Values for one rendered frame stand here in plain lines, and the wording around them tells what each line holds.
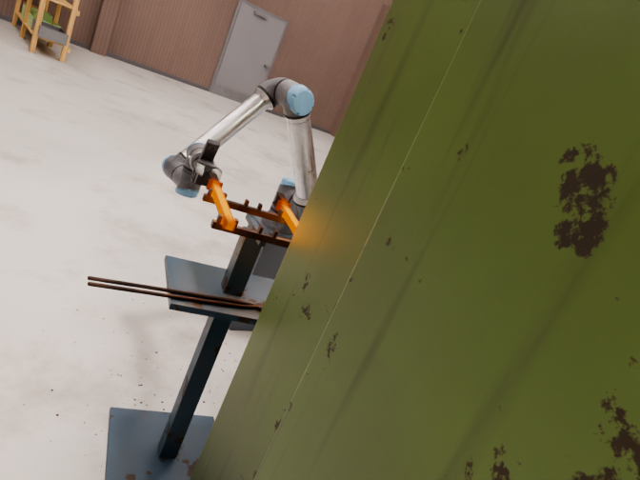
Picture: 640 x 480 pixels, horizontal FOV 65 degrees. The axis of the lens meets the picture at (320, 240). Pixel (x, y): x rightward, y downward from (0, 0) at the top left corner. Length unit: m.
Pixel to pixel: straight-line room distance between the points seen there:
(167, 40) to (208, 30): 0.94
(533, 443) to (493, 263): 0.19
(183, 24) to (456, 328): 11.77
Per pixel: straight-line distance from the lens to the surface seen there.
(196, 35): 12.33
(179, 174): 2.11
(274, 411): 1.21
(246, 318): 1.52
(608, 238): 0.53
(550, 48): 0.66
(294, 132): 2.25
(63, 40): 9.15
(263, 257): 2.64
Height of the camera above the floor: 1.41
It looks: 17 degrees down
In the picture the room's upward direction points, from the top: 24 degrees clockwise
